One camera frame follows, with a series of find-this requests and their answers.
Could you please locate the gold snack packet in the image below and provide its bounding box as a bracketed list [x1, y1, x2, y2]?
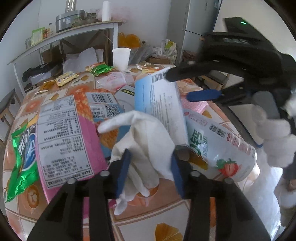
[136, 61, 164, 74]

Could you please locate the grey plastic bag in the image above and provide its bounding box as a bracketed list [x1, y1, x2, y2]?
[129, 45, 153, 65]

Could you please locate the white cloth glove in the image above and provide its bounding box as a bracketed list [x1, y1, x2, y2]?
[97, 110, 175, 215]

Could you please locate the silver refrigerator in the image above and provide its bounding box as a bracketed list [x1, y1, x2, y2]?
[166, 0, 220, 64]

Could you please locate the yellow plastic bag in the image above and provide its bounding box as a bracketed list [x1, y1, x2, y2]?
[118, 32, 141, 49]

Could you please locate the pink snack bag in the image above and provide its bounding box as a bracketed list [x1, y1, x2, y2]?
[36, 95, 107, 201]

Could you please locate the pink clear plastic bag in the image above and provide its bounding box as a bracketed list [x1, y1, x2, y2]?
[96, 72, 126, 92]

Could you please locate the white fluffy gloved hand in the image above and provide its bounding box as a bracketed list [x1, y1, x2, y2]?
[251, 91, 295, 168]

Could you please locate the white paper towel roll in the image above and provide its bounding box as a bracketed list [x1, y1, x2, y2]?
[102, 1, 111, 22]

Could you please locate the cardboard box on floor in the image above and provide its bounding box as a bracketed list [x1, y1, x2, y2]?
[146, 56, 170, 65]

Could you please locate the white paper cup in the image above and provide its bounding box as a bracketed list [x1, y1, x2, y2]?
[112, 48, 131, 71]

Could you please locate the small green snack packet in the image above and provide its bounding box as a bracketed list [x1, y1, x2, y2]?
[90, 64, 114, 77]

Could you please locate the yellow cracker packet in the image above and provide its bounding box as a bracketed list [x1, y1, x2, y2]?
[55, 71, 78, 87]

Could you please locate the light blue carton box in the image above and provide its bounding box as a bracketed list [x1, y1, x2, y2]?
[134, 67, 189, 147]

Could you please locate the pink sponge cloth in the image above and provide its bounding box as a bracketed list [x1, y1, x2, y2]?
[181, 95, 209, 114]

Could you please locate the white black carton box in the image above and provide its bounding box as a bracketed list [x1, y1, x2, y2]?
[114, 85, 135, 112]

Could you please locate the white side table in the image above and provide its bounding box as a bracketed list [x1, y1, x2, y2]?
[8, 21, 123, 97]

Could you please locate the metal rice cooker pot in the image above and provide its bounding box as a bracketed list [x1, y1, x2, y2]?
[55, 9, 85, 33]

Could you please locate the white fluffy pants leg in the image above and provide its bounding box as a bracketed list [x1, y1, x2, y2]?
[238, 148, 282, 238]

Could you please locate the white yogurt drink bottle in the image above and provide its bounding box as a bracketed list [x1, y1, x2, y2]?
[184, 109, 257, 182]

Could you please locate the green chip bag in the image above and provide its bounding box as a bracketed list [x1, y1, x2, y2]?
[6, 124, 39, 202]

